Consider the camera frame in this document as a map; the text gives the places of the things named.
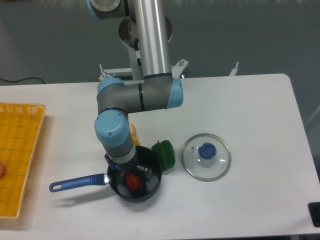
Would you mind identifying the black cable on floor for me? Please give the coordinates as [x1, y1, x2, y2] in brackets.
[0, 76, 46, 85]

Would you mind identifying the orange object in basket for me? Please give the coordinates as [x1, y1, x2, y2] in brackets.
[0, 161, 6, 178]

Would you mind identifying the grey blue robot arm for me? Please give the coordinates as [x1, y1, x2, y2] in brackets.
[87, 0, 184, 172]

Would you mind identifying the black pot blue handle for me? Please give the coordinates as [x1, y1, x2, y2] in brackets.
[49, 146, 163, 203]

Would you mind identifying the green toy pepper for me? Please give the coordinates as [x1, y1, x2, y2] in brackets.
[151, 140, 176, 171]

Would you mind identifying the glass lid blue knob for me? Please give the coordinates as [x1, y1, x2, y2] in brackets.
[180, 133, 232, 182]

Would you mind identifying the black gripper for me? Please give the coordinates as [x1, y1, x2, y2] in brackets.
[104, 152, 154, 183]

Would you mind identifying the red toy pepper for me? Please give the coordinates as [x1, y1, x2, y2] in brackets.
[124, 172, 144, 194]

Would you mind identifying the white table bracket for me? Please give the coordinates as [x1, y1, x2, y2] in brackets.
[229, 61, 239, 77]

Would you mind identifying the yellow toy corn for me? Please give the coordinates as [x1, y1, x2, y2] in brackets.
[131, 135, 140, 146]

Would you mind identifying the black device at table corner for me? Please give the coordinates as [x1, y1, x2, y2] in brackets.
[308, 202, 320, 228]

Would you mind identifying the beige toy bread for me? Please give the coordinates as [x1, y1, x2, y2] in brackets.
[129, 122, 137, 136]

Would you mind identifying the yellow wicker basket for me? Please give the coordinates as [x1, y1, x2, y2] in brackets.
[0, 102, 46, 219]

